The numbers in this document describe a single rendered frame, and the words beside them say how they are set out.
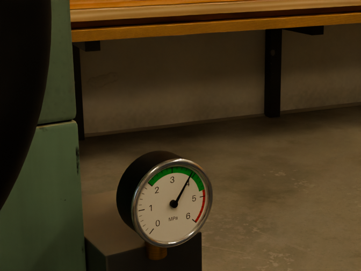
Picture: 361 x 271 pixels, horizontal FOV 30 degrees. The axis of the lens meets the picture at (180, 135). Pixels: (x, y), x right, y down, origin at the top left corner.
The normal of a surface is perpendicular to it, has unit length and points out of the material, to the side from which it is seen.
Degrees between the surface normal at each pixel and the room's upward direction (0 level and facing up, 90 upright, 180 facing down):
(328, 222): 0
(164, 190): 90
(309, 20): 90
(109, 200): 0
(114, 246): 0
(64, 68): 90
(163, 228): 90
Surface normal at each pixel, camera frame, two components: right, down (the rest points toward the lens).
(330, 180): -0.02, -0.96
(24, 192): 0.49, 0.22
